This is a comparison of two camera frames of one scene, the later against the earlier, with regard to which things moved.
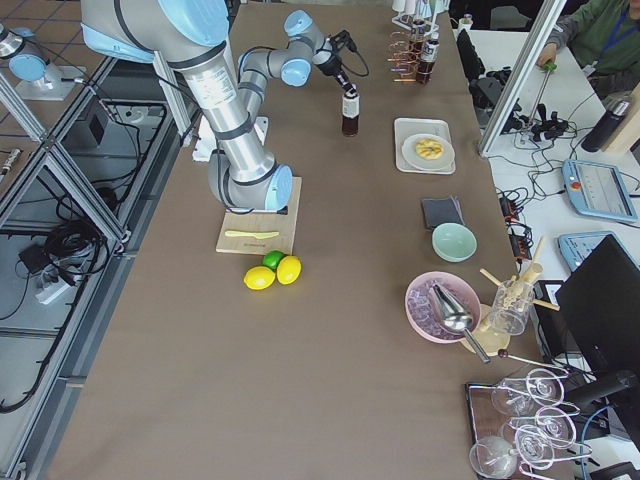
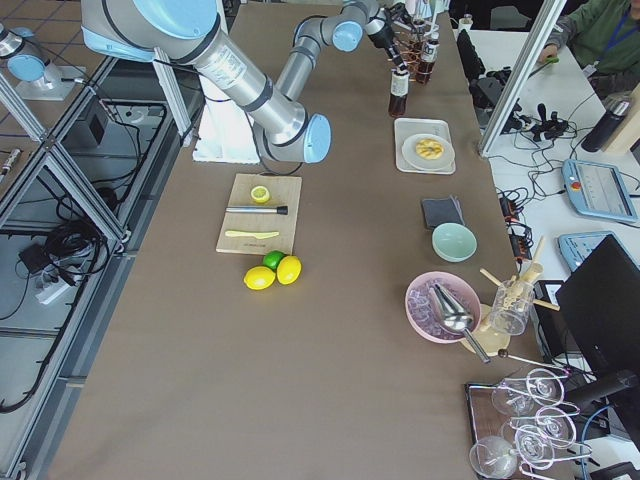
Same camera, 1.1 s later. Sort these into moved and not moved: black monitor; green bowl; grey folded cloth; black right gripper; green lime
Moved: black right gripper
Not moved: grey folded cloth; green bowl; green lime; black monitor
